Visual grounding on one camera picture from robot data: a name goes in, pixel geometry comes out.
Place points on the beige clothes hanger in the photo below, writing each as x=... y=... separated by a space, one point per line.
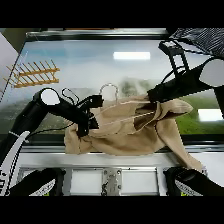
x=109 y=86

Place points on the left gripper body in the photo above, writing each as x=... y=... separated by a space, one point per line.
x=86 y=125

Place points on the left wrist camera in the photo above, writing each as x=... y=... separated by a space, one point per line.
x=94 y=100

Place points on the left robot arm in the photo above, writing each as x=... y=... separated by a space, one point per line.
x=31 y=115

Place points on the silver frame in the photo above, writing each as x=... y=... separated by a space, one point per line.
x=112 y=181

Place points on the yellow wooden rack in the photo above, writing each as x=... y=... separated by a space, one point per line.
x=33 y=77

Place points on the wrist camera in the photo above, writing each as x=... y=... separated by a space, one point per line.
x=176 y=55
x=94 y=100

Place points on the striped garment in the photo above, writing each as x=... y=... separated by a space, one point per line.
x=203 y=40

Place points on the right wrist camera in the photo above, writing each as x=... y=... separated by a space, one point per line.
x=176 y=55

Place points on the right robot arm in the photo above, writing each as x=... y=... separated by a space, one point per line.
x=196 y=81

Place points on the beige long-sleeved shirt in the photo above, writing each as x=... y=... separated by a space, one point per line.
x=133 y=140

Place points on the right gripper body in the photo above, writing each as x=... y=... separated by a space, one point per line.
x=157 y=93

